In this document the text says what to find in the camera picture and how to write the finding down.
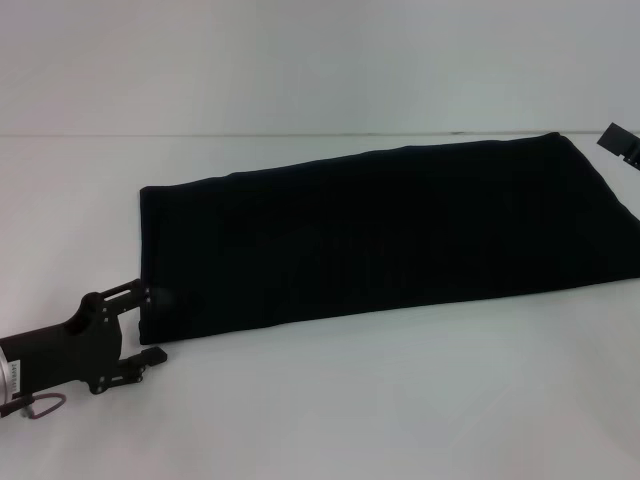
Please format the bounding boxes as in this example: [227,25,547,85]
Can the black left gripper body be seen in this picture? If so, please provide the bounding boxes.
[0,291,126,397]

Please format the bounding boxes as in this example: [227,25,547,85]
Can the black shirt with white print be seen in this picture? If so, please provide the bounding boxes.
[137,130,640,347]

